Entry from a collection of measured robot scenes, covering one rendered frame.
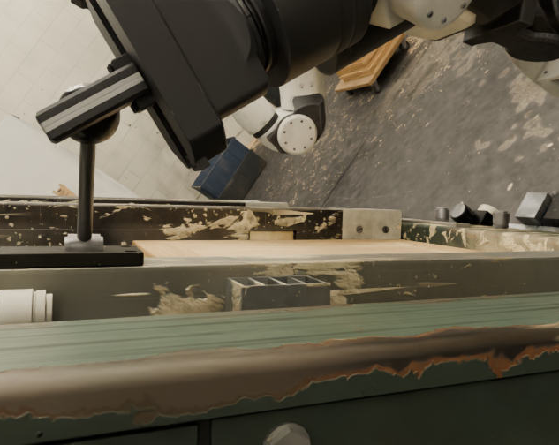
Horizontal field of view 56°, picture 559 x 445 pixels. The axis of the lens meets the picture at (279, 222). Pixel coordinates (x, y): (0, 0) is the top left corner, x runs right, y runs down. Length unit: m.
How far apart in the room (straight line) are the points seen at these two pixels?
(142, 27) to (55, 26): 5.79
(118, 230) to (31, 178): 3.81
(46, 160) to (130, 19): 4.29
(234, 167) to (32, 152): 1.78
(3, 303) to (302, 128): 0.74
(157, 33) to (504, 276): 0.39
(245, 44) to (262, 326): 0.19
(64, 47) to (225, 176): 2.18
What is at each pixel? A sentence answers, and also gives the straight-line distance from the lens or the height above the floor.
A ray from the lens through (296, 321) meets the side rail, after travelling 0.18.
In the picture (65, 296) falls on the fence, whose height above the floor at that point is 1.38.
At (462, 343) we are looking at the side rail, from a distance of 0.18.
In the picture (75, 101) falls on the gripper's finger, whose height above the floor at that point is 1.44.
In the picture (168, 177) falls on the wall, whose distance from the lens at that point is 6.03.
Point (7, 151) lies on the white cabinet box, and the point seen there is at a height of 1.89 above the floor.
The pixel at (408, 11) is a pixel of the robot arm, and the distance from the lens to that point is 0.37.
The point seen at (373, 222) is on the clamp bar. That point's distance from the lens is 0.96.
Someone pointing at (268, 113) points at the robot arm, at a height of 1.20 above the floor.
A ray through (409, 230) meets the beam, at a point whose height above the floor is 0.90.
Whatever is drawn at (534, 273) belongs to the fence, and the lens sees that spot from 0.58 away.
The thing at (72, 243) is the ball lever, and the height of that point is 1.40.
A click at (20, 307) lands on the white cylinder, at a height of 1.40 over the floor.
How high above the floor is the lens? 1.42
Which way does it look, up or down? 21 degrees down
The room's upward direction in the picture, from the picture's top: 54 degrees counter-clockwise
